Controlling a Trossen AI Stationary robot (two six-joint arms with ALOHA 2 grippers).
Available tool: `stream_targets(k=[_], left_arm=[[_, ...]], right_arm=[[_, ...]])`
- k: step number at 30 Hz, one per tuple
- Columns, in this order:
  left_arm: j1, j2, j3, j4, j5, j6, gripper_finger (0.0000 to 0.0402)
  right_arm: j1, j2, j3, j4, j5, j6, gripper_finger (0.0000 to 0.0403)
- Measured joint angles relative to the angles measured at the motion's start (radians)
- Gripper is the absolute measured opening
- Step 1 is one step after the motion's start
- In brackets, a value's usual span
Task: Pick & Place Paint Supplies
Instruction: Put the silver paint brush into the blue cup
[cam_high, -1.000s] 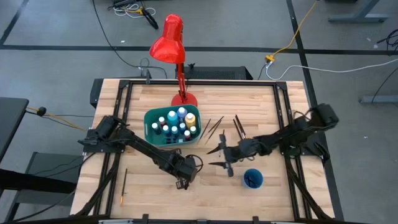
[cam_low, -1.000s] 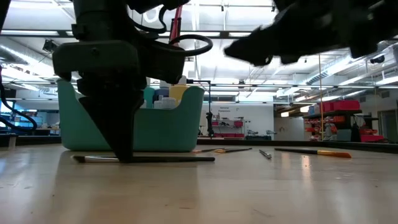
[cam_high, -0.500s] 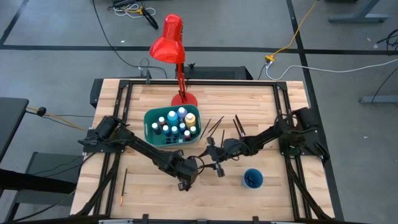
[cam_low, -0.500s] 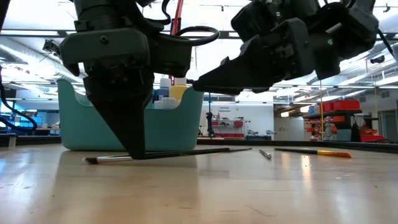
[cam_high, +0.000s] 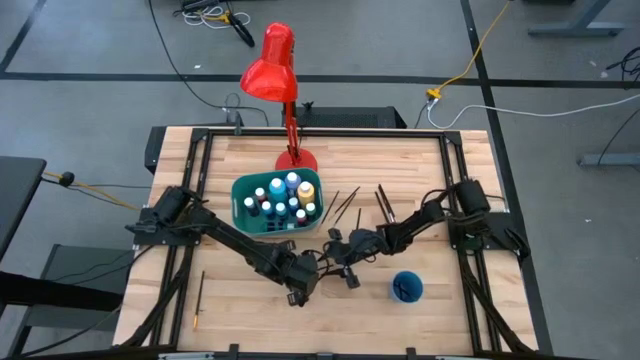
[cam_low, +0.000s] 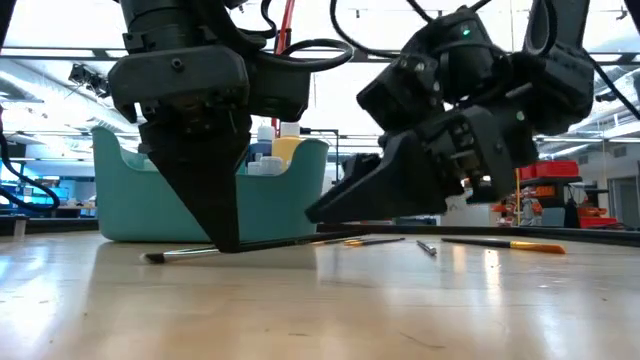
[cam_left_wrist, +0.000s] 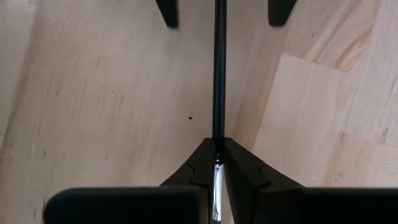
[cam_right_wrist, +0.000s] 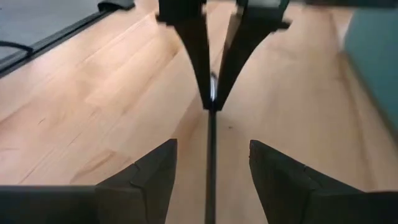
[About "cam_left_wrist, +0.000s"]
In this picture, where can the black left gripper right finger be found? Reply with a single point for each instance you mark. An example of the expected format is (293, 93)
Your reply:
(295, 205)

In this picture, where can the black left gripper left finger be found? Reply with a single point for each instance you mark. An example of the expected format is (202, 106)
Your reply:
(140, 205)

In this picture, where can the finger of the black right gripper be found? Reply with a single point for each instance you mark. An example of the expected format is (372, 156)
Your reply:
(169, 12)
(281, 11)

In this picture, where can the black paintbrush silver ferrule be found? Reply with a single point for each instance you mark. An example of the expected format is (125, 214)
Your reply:
(219, 77)

